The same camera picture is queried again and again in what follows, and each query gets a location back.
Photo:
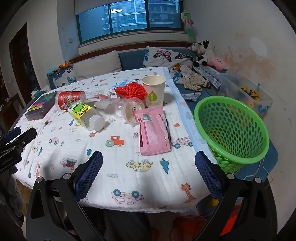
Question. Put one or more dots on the dark colourful puzzle box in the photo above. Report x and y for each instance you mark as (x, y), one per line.
(41, 106)

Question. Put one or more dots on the white wall switch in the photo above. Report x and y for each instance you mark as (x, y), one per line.
(70, 39)

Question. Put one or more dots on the wooden side cabinet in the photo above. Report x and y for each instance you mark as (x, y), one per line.
(11, 109)

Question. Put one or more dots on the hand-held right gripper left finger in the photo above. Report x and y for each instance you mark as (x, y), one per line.
(89, 176)

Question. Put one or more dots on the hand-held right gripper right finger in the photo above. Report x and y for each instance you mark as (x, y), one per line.
(208, 176)

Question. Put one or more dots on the brown wooden door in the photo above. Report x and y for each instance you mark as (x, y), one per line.
(25, 64)

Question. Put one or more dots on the black and white cow plush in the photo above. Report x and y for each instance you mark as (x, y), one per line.
(205, 53)

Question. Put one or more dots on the yellow toy vehicle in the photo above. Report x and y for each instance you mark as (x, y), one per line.
(252, 92)

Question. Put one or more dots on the large butterfly print pillow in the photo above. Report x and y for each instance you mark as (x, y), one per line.
(166, 58)

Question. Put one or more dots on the folded grey blue cloth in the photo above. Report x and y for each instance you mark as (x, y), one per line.
(192, 96)

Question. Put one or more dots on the tissue box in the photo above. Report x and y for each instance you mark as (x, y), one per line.
(38, 93)

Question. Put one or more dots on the orange plush toy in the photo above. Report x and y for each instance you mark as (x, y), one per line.
(66, 64)

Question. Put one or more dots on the beige plush toy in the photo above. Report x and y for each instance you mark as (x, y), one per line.
(194, 47)

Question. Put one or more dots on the white paper cup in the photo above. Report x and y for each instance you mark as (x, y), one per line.
(153, 95)

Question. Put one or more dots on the pink plush toy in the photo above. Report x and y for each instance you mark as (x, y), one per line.
(217, 63)

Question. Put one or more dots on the teal folded item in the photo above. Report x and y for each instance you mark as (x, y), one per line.
(53, 71)

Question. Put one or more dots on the blue grey patterned cloth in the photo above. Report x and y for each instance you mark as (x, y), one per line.
(211, 75)

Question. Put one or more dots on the person's left forearm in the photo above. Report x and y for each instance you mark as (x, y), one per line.
(13, 197)

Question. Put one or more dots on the clear plastic wrapper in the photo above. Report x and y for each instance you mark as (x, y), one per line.
(104, 103)

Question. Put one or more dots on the pink plastic packet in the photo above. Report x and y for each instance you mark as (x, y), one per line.
(152, 136)

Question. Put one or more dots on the small butterfly print pillow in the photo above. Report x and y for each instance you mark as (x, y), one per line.
(66, 77)

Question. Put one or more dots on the window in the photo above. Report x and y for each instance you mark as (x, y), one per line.
(129, 18)

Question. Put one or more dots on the white printed blanket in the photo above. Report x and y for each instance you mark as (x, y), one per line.
(129, 176)

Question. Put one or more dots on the clear plastic storage bin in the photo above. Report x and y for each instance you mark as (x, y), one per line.
(261, 109)

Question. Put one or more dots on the paper pinwheel decoration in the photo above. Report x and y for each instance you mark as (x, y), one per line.
(188, 23)

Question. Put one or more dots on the crumpled beige printed clothes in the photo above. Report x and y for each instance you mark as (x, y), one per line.
(194, 80)

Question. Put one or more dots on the blue and white packet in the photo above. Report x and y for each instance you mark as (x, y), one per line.
(120, 85)

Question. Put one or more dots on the green plastic basket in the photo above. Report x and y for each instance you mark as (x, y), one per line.
(227, 98)

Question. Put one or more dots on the clear plastic pudding cup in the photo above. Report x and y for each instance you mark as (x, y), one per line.
(133, 111)

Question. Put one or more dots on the red foam fruit net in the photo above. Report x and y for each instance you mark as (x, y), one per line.
(129, 90)

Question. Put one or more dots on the beige pillow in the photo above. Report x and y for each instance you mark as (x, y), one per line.
(97, 64)

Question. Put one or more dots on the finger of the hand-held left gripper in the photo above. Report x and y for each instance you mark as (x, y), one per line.
(27, 135)
(12, 134)

